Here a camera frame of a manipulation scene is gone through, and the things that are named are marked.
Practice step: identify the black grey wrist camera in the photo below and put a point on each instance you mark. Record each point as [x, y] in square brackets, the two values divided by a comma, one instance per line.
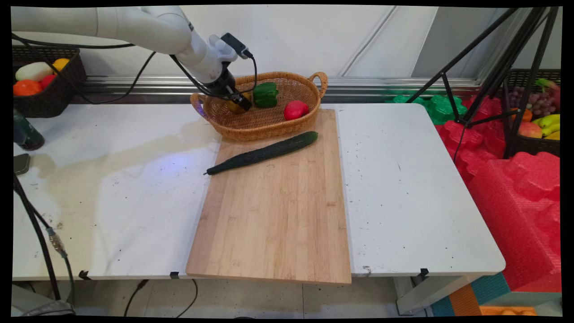
[234, 45]

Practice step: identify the white oblong vegetable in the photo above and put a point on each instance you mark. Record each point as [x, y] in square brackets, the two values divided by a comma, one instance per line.
[33, 72]

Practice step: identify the green bell pepper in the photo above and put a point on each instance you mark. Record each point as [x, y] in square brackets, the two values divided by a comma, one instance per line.
[265, 95]

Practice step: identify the small yellow orange fruit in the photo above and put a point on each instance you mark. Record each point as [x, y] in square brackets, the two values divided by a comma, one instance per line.
[61, 64]

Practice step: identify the black tripod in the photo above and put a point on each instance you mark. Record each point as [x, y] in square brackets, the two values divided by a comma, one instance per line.
[533, 67]

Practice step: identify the large red foam block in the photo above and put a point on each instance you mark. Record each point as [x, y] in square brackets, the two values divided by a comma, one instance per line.
[515, 215]

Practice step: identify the dark woven basket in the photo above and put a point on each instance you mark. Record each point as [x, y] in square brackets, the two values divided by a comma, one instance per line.
[54, 98]

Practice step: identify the orange tomato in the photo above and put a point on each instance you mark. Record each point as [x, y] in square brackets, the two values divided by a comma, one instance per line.
[26, 88]

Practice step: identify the small red fruit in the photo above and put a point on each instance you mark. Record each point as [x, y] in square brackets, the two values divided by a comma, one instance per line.
[47, 81]

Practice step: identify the purple grapes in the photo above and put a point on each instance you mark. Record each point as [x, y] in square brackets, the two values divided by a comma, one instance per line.
[540, 104]

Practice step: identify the peach coloured fruit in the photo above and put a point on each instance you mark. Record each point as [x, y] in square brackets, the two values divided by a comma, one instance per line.
[529, 130]

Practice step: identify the dark fruit crate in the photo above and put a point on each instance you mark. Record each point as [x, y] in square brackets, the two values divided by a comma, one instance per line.
[533, 146]

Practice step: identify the red apple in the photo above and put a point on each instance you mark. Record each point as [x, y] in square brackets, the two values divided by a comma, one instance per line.
[296, 110]

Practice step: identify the black phone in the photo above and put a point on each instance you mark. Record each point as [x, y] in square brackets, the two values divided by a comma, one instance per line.
[20, 163]

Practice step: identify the yellow green bananas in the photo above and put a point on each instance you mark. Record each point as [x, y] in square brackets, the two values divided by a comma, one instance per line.
[550, 120]

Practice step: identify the wooden cutting board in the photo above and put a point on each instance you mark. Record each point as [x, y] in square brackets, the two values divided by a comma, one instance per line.
[278, 224]

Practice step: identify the aluminium wall rail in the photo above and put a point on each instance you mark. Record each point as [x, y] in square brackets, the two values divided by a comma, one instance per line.
[381, 83]

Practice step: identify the red green fruit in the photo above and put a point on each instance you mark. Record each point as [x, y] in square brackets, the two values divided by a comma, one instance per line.
[554, 92]

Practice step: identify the white table leg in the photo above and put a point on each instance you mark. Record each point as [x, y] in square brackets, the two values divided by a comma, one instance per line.
[421, 294]

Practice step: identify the yellow bell pepper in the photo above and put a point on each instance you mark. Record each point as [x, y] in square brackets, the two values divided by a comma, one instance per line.
[234, 108]

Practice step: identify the red foam pieces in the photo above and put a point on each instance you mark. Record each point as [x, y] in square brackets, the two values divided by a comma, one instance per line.
[471, 139]

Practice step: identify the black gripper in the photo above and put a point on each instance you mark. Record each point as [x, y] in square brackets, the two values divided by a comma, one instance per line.
[222, 83]

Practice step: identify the dark green cucumber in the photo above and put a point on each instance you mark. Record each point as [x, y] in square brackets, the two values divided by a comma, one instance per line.
[269, 151]

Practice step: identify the dark green bottle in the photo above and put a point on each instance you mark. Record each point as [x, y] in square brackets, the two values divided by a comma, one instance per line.
[28, 134]

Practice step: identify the teal orange foam mat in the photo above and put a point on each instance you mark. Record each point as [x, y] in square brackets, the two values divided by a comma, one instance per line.
[491, 285]

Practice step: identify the orange foam piece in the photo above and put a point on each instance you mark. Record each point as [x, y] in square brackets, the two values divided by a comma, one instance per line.
[506, 311]

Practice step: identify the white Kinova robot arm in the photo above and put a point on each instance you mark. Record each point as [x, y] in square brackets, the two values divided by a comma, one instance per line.
[134, 27]

